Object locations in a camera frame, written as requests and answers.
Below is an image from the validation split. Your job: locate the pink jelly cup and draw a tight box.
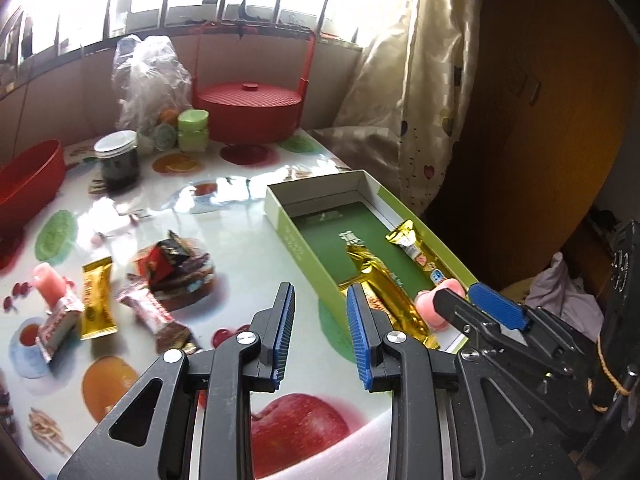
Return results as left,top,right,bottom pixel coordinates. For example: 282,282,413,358
414,280,453,332
32,262,68,307

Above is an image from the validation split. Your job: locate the green and white cardboard box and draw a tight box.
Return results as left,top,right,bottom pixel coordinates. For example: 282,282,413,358
264,170,481,356

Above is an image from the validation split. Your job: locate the glass jar with white lid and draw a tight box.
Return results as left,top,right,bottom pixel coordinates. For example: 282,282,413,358
93,130,142,195

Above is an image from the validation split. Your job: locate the red oval bowl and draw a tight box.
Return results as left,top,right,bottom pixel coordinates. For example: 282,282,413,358
0,139,67,228

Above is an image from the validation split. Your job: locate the large plain gold snack packet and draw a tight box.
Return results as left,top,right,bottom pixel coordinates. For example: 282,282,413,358
346,244,442,352

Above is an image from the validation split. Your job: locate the large gold packet colourful print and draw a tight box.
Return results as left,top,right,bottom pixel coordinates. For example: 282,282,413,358
384,219,448,288

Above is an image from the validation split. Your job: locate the cream patterned curtain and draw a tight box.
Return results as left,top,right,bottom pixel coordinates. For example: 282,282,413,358
310,0,488,216

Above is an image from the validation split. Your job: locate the clear plastic bag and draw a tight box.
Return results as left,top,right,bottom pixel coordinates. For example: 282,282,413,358
111,35,195,133

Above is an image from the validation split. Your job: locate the red lidded basket with handle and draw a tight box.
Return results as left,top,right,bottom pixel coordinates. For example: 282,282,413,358
191,20,317,145

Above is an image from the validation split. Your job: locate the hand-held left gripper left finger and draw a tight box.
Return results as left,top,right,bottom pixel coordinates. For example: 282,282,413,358
56,282,296,480

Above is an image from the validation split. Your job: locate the green jar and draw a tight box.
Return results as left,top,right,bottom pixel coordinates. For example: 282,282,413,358
177,109,211,153

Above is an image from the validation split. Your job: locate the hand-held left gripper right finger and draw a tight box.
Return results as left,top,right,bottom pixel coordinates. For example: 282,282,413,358
346,284,583,480

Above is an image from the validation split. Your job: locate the pale purple cloth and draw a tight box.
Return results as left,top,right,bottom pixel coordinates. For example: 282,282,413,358
525,252,606,341

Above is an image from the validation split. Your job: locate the yellow cord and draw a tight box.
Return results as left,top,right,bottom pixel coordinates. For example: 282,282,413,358
597,345,633,413

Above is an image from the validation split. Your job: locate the black and red snack packet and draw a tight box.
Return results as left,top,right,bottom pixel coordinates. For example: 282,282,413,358
146,237,190,282
167,230,213,281

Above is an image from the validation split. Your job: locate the red and white snack packet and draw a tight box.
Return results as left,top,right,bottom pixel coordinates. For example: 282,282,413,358
36,296,85,365

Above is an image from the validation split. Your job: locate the small gold snack packet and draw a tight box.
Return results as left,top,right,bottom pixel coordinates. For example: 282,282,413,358
81,256,120,341

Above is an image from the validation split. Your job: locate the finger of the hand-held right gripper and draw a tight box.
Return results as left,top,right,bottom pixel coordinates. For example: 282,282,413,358
432,287,571,386
469,282,586,371

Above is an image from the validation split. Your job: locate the pale green round tin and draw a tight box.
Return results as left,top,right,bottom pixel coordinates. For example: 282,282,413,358
152,124,177,151

